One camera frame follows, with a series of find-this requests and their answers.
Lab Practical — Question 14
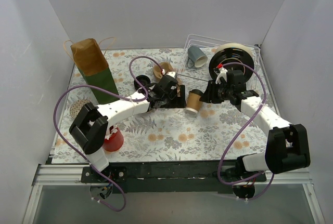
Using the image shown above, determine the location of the single kraft paper cup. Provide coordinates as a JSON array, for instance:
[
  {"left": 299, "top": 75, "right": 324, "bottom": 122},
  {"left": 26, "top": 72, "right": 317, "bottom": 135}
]
[{"left": 185, "top": 89, "right": 203, "bottom": 115}]

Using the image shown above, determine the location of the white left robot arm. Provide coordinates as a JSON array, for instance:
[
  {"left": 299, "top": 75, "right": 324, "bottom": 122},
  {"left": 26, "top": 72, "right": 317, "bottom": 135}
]
[{"left": 69, "top": 72, "right": 178, "bottom": 182}]

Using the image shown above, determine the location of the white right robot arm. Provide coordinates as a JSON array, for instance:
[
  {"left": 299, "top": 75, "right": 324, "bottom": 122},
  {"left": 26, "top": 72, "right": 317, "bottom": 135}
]
[{"left": 200, "top": 68, "right": 311, "bottom": 181}]

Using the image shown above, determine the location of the brown cardboard cup carrier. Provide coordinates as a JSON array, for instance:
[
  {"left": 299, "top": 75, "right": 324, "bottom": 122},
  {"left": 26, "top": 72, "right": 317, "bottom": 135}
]
[{"left": 152, "top": 62, "right": 182, "bottom": 85}]

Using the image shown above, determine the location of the floral table mat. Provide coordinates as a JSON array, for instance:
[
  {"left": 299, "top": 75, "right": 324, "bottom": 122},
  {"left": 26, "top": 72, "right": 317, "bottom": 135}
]
[{"left": 51, "top": 47, "right": 292, "bottom": 164}]

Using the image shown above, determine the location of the black plate with cream rim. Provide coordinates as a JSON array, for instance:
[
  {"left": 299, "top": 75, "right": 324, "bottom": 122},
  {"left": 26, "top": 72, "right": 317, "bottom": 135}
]
[{"left": 209, "top": 43, "right": 255, "bottom": 80}]

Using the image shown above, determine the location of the grey ceramic mug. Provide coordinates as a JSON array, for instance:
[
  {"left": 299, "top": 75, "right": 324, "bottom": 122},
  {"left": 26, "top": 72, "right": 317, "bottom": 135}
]
[{"left": 187, "top": 46, "right": 208, "bottom": 69}]

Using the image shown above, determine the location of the red cup with napkins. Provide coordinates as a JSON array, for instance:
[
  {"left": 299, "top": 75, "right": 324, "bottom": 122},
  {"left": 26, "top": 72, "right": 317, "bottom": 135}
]
[{"left": 103, "top": 127, "right": 124, "bottom": 152}]

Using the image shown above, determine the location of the brown and green paper bag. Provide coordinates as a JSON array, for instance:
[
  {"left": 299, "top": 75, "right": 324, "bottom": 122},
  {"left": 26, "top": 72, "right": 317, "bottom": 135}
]
[{"left": 64, "top": 38, "right": 119, "bottom": 104}]

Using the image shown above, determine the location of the small patterned bowl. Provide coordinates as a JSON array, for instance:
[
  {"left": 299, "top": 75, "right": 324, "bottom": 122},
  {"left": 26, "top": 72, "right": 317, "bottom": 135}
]
[{"left": 69, "top": 99, "right": 91, "bottom": 118}]

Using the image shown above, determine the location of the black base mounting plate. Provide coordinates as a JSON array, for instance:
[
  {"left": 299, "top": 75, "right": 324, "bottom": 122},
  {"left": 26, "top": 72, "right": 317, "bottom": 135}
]
[{"left": 80, "top": 160, "right": 261, "bottom": 195}]

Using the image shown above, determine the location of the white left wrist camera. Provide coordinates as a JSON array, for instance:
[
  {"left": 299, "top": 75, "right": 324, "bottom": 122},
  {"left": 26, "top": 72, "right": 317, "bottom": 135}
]
[{"left": 166, "top": 71, "right": 177, "bottom": 79}]

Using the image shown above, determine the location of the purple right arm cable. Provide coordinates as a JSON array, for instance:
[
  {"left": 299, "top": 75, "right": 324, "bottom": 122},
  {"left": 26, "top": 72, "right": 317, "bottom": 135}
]
[{"left": 217, "top": 62, "right": 275, "bottom": 200}]

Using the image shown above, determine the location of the white wire dish rack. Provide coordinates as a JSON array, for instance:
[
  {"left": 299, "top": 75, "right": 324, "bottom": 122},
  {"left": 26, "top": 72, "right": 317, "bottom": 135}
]
[{"left": 176, "top": 34, "right": 260, "bottom": 93}]

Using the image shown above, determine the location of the aluminium frame rail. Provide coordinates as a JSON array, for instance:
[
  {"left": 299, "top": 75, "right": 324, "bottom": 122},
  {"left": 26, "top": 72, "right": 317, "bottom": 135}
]
[{"left": 22, "top": 164, "right": 84, "bottom": 223}]

